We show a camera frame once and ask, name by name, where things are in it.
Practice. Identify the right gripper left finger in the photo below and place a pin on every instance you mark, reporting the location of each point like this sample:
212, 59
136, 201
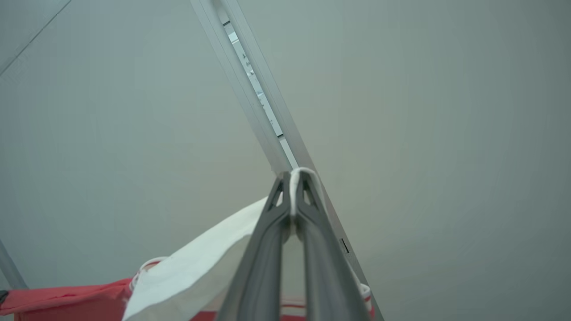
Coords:
263, 258

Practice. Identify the red white basketball jersey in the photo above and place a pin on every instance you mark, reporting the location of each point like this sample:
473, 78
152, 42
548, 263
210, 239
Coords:
192, 267

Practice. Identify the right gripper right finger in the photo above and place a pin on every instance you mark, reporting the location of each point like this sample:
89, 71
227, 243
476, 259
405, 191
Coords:
325, 267

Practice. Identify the aluminium profile rail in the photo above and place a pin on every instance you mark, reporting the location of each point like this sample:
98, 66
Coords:
250, 84

